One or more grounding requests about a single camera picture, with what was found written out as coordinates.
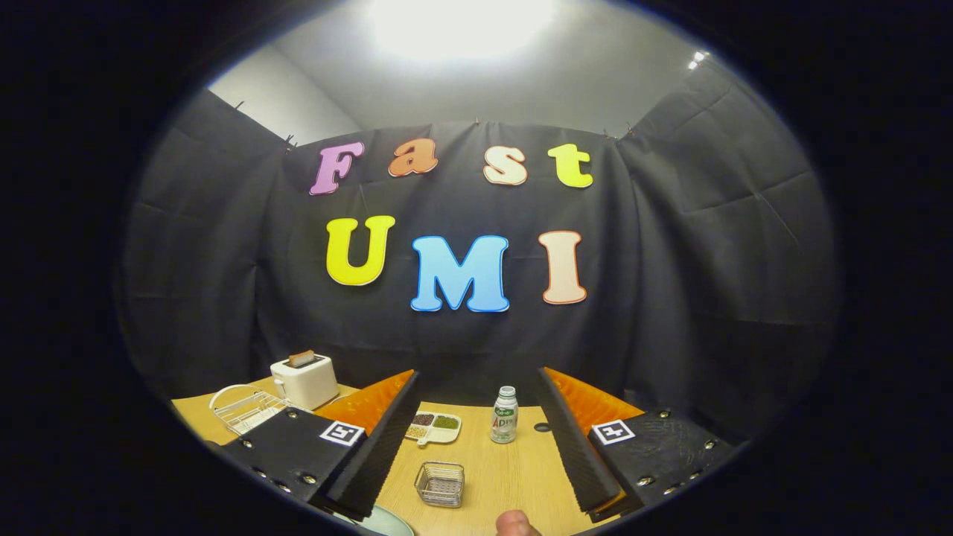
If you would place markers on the dark red bean pile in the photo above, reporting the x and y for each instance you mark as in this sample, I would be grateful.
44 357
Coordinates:
423 420

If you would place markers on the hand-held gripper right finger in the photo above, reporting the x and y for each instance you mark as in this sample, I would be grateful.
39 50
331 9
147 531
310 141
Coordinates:
577 454

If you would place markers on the brown toast slice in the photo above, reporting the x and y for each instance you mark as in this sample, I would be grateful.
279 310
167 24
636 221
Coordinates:
301 359

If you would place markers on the pale green plate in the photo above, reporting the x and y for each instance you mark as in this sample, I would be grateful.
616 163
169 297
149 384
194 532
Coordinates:
387 523

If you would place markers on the yellow bean pile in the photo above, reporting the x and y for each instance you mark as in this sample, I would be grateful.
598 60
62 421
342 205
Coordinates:
417 431

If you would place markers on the white drink bottle green cap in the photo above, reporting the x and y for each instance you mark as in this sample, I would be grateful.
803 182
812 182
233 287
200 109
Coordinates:
504 424

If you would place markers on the green bean pile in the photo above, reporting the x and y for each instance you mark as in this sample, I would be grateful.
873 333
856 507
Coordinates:
446 422

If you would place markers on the white divided dish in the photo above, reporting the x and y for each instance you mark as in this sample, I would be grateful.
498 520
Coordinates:
447 435

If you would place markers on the black backdrop cloth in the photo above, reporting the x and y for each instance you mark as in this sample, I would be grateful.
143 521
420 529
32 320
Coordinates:
670 298

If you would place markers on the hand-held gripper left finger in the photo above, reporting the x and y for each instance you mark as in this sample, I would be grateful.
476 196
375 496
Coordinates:
380 454

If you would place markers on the white toaster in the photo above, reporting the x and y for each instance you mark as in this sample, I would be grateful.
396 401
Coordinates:
309 383

